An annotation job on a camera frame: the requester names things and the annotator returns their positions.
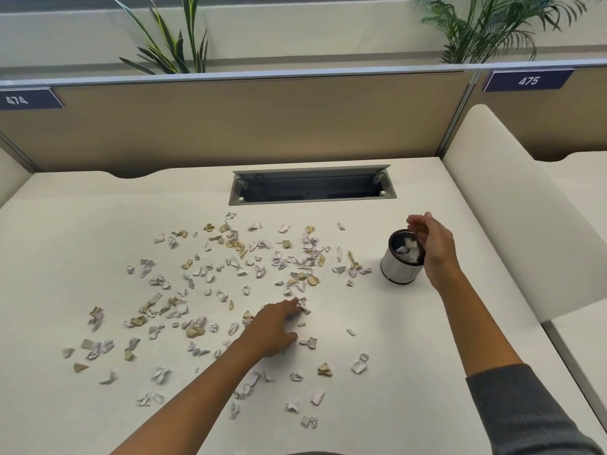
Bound wide beige desk partition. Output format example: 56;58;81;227
0;71;477;178

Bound striped long-leaf plant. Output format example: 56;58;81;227
110;0;209;75

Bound white round cup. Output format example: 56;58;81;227
380;229;426;285

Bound person's right hand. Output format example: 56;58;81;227
406;211;460;289

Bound green palm plant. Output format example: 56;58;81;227
410;0;589;64

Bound grey sleeve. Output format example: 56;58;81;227
466;364;605;455

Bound scatter of crumpled paper scraps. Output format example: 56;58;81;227
63;212;373;429

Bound person's right forearm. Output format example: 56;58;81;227
429;267;527;379

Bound dark blue desk label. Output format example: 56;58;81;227
483;69;575;93
0;88;64;111

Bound person's left forearm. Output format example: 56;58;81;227
111;336;266;455

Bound grey desk cable box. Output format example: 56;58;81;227
229;165;397;206

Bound narrow beige desk partition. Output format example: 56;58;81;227
467;64;607;161

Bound paper scraps inside cup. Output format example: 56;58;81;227
394;236;423;265

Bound person's left hand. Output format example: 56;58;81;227
239;300;305;360

